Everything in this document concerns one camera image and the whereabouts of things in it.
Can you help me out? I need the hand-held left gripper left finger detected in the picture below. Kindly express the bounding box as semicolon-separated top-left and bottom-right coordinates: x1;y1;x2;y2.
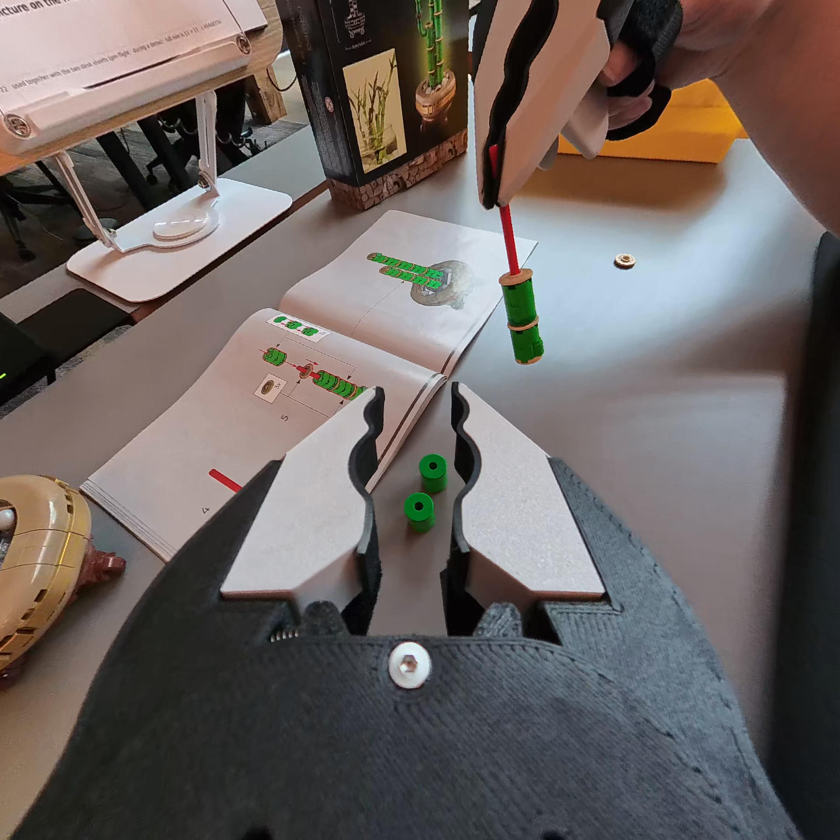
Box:
220;386;387;636

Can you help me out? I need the yellow box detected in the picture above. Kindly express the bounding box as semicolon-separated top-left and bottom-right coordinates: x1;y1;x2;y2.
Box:
558;79;749;165

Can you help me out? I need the white document stand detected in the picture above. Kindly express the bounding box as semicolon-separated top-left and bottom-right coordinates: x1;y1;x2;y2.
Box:
0;0;294;304

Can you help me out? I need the white printed paper sheet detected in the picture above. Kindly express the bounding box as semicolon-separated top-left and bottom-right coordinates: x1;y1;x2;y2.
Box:
0;0;270;99

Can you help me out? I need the black bamboo kit box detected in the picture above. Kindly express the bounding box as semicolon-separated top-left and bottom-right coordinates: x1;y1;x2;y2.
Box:
276;0;471;212

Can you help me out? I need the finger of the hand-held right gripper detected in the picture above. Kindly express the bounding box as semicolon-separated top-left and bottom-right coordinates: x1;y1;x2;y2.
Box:
489;0;619;207
472;0;538;204

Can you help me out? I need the black electronic device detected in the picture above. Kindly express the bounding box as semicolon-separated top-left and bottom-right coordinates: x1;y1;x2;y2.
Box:
0;311;59;409

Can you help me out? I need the person's right hand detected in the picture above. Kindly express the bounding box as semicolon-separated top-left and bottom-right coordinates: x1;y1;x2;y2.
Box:
598;0;795;89

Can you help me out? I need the wooden table leg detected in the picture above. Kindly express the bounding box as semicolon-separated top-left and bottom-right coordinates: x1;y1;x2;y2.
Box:
246;26;284;126

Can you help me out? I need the open instruction booklet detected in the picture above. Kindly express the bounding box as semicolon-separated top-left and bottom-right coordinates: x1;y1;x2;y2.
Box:
80;210;539;563

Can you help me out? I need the grey desk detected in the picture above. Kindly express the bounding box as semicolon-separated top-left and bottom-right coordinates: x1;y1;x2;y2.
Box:
0;72;828;840

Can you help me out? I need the person's right forearm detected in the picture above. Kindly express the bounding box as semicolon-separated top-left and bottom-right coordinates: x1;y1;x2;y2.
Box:
718;0;840;237

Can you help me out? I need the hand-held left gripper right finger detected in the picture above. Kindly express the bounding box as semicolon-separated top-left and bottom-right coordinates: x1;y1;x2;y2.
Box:
440;381;607;636

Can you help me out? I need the tan brick pot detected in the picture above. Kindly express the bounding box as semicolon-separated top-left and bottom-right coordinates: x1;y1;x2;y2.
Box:
0;476;127;690

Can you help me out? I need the person's dark shirt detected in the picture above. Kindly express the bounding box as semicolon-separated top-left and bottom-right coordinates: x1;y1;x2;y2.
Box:
764;230;840;840

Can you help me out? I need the red rod with green pieces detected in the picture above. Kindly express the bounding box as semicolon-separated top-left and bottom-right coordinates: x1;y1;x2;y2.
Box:
487;144;546;366

